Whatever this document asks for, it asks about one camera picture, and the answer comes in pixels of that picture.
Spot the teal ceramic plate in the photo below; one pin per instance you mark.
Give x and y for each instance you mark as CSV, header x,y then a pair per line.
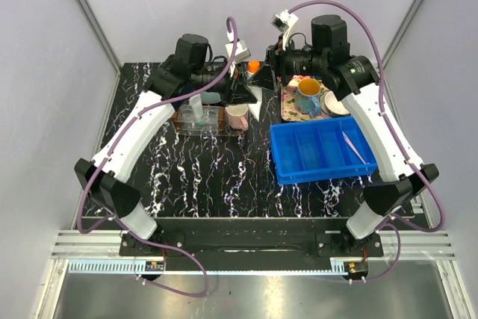
x,y
209,98

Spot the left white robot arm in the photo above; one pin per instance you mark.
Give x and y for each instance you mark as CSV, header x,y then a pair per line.
x,y
191,74

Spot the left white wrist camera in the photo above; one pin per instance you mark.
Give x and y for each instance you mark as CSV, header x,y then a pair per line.
x,y
240,54

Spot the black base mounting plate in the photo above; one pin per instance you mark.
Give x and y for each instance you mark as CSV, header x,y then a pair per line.
x,y
245,244

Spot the pink ceramic mug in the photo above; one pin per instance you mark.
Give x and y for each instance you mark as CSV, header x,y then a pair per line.
x,y
237,116

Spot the floral serving tray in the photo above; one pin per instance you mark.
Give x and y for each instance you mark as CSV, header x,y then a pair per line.
x,y
289,113

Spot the blue plastic bin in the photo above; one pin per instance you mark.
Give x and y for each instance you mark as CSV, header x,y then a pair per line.
x,y
315,150

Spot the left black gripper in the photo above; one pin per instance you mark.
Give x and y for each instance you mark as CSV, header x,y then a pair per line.
x,y
240,94

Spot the aluminium rail frame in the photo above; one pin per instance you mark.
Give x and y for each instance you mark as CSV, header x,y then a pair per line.
x,y
196,177

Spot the blue mug orange interior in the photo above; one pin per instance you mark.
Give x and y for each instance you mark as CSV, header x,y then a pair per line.
x,y
307,97

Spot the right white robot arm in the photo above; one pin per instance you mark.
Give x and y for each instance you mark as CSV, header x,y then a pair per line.
x,y
358,86

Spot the teal cap toothpaste tube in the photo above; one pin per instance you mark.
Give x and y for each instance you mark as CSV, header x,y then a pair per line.
x,y
195,103

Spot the orange cap toothpaste tube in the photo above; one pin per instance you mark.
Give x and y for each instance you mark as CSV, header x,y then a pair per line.
x,y
255,109

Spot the clear acrylic tray wooden handles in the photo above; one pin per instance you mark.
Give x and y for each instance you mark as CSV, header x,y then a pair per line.
x,y
213,122

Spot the white cream mug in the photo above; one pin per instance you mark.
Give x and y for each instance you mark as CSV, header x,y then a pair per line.
x,y
332,107

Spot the pink toothbrush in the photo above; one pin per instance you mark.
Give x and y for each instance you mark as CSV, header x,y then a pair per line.
x,y
353,148

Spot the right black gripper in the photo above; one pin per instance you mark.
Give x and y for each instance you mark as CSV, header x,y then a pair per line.
x,y
280,58

